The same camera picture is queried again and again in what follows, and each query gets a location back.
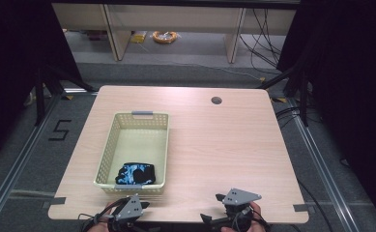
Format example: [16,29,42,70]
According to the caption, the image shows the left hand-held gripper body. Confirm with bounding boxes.
[105,193,145,232]

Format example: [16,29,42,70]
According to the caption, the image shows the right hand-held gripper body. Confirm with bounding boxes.
[199,188,263,232]

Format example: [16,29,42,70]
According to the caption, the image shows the blue and black cloth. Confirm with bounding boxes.
[114,161,157,186]

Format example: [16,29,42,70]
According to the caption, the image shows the cream perforated plastic basket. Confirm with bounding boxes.
[93,110,171,195]

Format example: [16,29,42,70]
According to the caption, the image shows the person's right hand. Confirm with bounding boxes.
[219,200,271,232]

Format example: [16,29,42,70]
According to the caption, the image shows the person's left hand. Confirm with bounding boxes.
[86,200,121,232]

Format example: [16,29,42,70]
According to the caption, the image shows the black metal stand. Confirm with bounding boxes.
[255,63,309,128]
[33,63,97,128]

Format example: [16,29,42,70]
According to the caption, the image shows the black curtain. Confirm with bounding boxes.
[275,0,376,223]
[0,0,84,168]

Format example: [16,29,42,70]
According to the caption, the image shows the yellow packet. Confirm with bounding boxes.
[130,30,148,44]

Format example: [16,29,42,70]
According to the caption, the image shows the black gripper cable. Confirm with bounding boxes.
[76,212,114,230]

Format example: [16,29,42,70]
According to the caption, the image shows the black floor cable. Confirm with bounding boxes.
[295,178,335,232]

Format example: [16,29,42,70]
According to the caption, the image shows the metal floor rail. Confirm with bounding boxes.
[286,97,359,232]
[0,91,66,223]

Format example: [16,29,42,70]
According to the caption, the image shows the bundle of black cables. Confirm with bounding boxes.
[239,9,284,70]

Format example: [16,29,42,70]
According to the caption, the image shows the orange cable coil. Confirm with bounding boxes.
[152,30,180,45]

